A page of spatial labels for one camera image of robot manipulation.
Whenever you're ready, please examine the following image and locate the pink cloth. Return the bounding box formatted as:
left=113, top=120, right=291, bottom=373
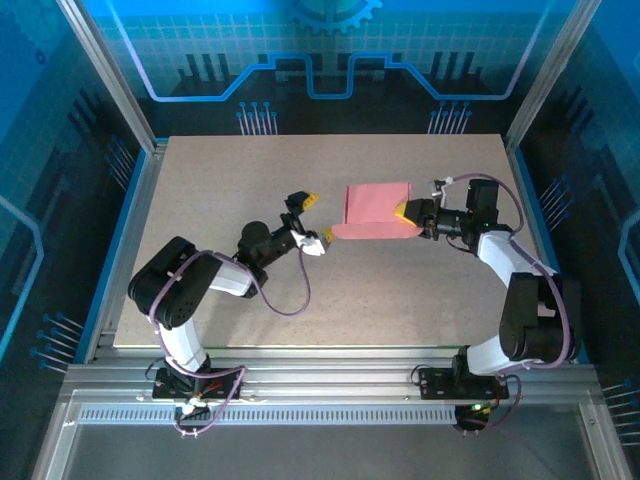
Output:
left=331, top=182, right=424, bottom=242

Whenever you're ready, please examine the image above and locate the blue edge strip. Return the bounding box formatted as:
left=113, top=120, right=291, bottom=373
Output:
left=513, top=144, right=592, bottom=365
left=73, top=144, right=154, bottom=364

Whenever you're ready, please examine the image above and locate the white left base connector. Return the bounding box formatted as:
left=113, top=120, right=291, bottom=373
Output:
left=174, top=394, right=215, bottom=426

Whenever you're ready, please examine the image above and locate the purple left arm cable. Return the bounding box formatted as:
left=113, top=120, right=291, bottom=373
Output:
left=148, top=247, right=314, bottom=440

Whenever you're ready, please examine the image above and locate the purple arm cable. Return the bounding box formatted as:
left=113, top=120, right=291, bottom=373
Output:
left=444, top=172, right=576, bottom=436
left=148, top=247, right=314, bottom=440

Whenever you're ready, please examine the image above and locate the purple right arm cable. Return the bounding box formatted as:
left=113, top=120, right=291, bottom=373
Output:
left=444, top=172, right=576, bottom=436

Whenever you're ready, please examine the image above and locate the aluminium side rail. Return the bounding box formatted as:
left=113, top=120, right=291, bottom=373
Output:
left=503, top=142, right=579, bottom=364
left=82, top=142, right=169, bottom=364

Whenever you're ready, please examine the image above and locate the aluminium cross rail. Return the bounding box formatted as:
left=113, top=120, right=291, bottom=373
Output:
left=59, top=344, right=606, bottom=406

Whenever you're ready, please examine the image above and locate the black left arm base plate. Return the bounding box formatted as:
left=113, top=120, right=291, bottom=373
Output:
left=152, top=367, right=241, bottom=401

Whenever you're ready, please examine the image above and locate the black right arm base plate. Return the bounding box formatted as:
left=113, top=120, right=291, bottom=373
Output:
left=418, top=367, right=510, bottom=401

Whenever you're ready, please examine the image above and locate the slotted grey cable duct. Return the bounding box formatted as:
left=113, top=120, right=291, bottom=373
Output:
left=77, top=405, right=461, bottom=426

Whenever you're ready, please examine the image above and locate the aluminium frame post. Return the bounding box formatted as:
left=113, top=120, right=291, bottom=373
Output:
left=55, top=0, right=169, bottom=154
left=503, top=0, right=604, bottom=151

